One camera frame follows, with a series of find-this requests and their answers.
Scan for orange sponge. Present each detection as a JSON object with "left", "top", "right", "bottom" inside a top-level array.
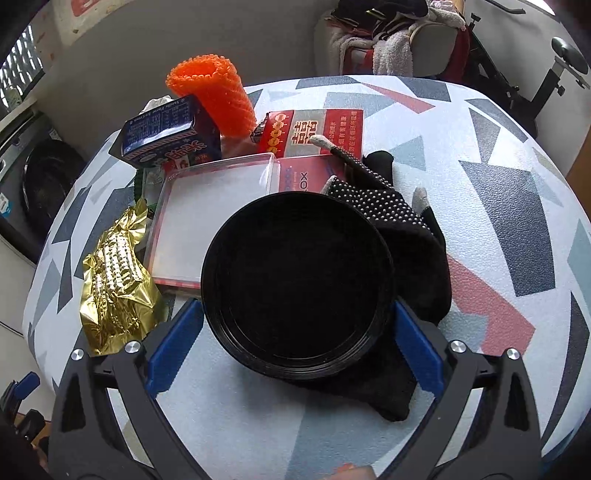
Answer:
[{"left": 166, "top": 53, "right": 258, "bottom": 139}]

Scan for red and white flat box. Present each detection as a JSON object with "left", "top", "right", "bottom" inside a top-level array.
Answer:
[{"left": 255, "top": 108, "right": 365, "bottom": 160}]

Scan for clear plastic tray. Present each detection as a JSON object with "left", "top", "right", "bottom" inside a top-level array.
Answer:
[{"left": 143, "top": 154, "right": 281, "bottom": 291}]

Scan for window with metal grille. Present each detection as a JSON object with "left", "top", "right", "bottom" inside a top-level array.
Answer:
[{"left": 0, "top": 25, "right": 44, "bottom": 112}]

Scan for gold foil wrapper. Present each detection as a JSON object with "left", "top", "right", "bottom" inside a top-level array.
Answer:
[{"left": 81, "top": 198, "right": 169, "bottom": 356}]

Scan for red flat packet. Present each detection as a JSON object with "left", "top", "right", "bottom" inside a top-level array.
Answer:
[{"left": 277, "top": 154, "right": 338, "bottom": 195}]

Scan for geometric patterned table cover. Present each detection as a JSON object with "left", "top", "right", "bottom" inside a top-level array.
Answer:
[{"left": 21, "top": 74, "right": 591, "bottom": 480}]

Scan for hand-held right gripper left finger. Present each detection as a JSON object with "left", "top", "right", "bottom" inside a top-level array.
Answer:
[{"left": 48, "top": 298, "right": 206, "bottom": 480}]

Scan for black glove with white dots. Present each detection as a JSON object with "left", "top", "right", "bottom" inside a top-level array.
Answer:
[{"left": 308, "top": 134, "right": 453, "bottom": 423}]

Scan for black round plastic bowl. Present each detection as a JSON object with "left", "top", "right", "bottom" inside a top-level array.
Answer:
[{"left": 201, "top": 193, "right": 395, "bottom": 381}]

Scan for dark front-load washing machine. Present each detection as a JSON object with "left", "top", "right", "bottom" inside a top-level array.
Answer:
[{"left": 0, "top": 111, "right": 86, "bottom": 264}]

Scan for wooden door panel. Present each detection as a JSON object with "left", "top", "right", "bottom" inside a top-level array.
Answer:
[{"left": 566, "top": 134, "right": 591, "bottom": 190}]

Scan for dark blue carton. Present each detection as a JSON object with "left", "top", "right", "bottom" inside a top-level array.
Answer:
[{"left": 111, "top": 93, "right": 223, "bottom": 169}]

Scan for black exercise bike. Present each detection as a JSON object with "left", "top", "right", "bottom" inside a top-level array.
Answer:
[{"left": 462, "top": 0, "right": 591, "bottom": 139}]

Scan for green and white wrapper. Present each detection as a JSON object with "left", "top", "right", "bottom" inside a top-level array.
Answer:
[{"left": 133, "top": 168, "right": 161, "bottom": 204}]

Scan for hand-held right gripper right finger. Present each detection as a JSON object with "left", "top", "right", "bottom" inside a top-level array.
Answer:
[{"left": 392, "top": 298, "right": 543, "bottom": 480}]

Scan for pile of clothes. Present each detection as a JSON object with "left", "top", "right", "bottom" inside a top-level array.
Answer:
[{"left": 323, "top": 0, "right": 468, "bottom": 77}]

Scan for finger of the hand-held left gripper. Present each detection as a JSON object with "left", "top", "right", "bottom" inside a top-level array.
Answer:
[{"left": 0, "top": 371, "right": 41, "bottom": 402}]

